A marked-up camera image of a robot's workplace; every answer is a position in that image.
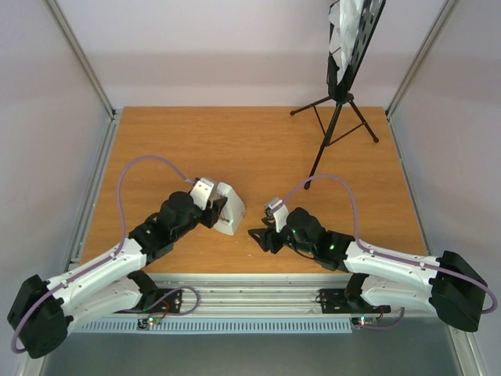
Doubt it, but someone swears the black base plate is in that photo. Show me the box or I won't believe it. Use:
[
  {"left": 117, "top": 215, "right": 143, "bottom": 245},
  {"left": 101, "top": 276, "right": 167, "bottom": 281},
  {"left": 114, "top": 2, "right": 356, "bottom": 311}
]
[
  {"left": 117, "top": 288, "right": 183, "bottom": 313},
  {"left": 315, "top": 288, "right": 391, "bottom": 314}
]

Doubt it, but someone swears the aluminium rail base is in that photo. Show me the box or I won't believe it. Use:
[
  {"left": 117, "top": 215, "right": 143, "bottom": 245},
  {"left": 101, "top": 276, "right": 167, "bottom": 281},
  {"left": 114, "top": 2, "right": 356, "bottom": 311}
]
[{"left": 58, "top": 273, "right": 465, "bottom": 319}]

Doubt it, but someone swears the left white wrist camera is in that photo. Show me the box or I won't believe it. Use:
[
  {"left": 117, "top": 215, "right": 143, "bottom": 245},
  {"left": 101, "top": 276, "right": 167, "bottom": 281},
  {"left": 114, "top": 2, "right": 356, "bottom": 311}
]
[{"left": 189, "top": 177, "right": 217, "bottom": 211}]

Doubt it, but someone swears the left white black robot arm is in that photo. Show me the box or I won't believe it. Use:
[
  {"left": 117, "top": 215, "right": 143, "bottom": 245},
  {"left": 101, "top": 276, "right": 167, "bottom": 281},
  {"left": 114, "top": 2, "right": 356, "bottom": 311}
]
[{"left": 7, "top": 191, "right": 228, "bottom": 359}]

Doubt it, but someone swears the white sheet music paper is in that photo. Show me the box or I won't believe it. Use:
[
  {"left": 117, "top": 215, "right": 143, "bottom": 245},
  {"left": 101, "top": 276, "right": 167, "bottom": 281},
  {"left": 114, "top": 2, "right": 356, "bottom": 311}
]
[{"left": 328, "top": 0, "right": 364, "bottom": 71}]

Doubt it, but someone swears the white metronome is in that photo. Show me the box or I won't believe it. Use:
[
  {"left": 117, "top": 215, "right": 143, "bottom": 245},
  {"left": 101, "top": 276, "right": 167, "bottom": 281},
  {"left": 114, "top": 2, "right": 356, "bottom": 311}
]
[{"left": 214, "top": 182, "right": 246, "bottom": 236}]

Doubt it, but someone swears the right aluminium frame post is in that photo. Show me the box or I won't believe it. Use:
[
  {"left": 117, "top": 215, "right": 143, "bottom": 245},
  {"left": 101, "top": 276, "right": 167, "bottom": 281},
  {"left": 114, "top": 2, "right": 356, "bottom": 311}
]
[{"left": 384, "top": 0, "right": 461, "bottom": 118}]

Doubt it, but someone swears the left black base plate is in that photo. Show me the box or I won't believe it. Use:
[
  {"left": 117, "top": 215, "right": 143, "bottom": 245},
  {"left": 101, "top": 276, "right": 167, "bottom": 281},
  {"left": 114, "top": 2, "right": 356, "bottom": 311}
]
[{"left": 117, "top": 288, "right": 183, "bottom": 313}]

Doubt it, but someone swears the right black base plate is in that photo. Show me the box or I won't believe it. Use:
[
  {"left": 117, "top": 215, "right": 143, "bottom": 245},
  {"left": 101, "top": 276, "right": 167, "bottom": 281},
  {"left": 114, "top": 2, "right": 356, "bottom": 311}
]
[{"left": 315, "top": 288, "right": 391, "bottom": 314}]

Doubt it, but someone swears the left aluminium frame post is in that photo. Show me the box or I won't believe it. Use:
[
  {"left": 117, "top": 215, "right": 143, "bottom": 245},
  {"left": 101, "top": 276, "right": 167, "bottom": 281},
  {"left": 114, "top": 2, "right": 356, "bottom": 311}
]
[{"left": 43, "top": 0, "right": 116, "bottom": 121}]

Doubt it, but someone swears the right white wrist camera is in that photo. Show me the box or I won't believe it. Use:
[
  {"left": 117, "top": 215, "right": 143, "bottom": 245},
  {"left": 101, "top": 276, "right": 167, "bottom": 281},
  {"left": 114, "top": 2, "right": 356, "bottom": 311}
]
[{"left": 262, "top": 197, "right": 289, "bottom": 233}]

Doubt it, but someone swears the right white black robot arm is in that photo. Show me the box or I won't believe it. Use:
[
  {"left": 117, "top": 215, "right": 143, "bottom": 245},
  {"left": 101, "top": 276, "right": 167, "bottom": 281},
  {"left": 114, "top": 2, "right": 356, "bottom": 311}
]
[{"left": 248, "top": 208, "right": 487, "bottom": 332}]

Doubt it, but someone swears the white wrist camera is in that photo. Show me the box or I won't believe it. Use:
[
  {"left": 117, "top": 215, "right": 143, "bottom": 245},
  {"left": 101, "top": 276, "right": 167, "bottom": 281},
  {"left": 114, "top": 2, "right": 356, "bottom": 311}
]
[
  {"left": 189, "top": 177, "right": 217, "bottom": 211},
  {"left": 262, "top": 197, "right": 289, "bottom": 233}
]

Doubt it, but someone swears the black music stand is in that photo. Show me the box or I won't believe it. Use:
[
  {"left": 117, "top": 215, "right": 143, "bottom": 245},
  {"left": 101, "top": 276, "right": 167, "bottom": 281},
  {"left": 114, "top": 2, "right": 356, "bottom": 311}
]
[{"left": 290, "top": 1, "right": 386, "bottom": 175}]

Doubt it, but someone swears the aluminium frame post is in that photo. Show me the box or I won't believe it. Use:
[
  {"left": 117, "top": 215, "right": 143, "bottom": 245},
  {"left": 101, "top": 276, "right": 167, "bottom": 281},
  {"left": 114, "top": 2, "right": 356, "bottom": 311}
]
[
  {"left": 384, "top": 0, "right": 461, "bottom": 118},
  {"left": 43, "top": 0, "right": 116, "bottom": 121}
]

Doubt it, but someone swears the grey slotted cable duct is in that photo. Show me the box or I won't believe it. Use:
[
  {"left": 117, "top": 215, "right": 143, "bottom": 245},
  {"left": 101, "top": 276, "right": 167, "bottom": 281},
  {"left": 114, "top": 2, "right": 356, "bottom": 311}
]
[{"left": 77, "top": 317, "right": 351, "bottom": 335}]

